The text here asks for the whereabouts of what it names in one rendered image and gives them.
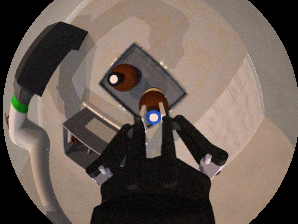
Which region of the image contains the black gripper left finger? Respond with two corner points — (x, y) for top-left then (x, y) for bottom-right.
(86, 105), (148, 190)

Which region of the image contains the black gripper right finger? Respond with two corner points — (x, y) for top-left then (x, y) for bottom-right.
(159, 102), (228, 188)

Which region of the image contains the grey divided crate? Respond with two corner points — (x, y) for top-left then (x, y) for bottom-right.
(62, 107), (119, 170)

